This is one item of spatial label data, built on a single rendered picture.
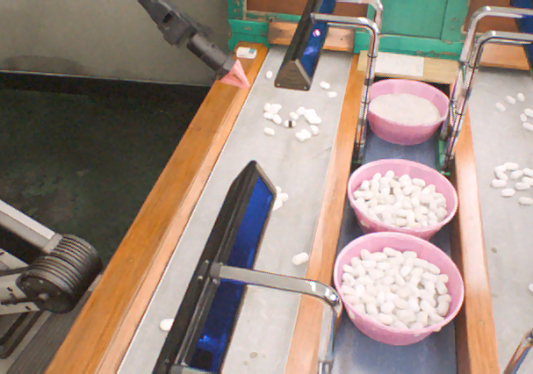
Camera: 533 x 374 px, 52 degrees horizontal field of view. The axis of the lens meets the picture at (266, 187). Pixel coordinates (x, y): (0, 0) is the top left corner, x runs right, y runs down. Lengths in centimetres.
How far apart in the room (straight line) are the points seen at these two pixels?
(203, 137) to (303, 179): 31
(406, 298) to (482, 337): 17
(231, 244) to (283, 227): 55
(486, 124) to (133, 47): 198
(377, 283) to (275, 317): 24
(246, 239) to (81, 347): 44
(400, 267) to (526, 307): 26
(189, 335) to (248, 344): 44
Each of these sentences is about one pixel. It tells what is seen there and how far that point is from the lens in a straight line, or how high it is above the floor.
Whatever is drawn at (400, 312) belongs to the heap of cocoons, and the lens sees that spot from 117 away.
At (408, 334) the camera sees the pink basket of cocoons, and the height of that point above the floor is 75.
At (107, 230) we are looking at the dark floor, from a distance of 243.
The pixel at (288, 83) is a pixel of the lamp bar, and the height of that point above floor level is 106.
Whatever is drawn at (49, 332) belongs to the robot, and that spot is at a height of 47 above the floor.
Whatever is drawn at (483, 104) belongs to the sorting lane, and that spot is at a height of 74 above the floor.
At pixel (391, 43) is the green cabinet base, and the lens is 200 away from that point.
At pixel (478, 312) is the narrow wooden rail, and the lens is 118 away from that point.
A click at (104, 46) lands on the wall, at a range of 318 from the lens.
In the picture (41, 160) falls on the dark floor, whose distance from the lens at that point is 292.
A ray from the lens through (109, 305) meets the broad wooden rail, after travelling 115.
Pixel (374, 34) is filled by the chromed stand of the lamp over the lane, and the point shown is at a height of 109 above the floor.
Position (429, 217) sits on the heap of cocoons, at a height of 74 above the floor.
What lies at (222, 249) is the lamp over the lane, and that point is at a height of 111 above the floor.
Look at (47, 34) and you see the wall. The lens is 329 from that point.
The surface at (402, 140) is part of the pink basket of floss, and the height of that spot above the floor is 69.
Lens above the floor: 165
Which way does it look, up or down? 40 degrees down
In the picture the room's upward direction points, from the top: 1 degrees clockwise
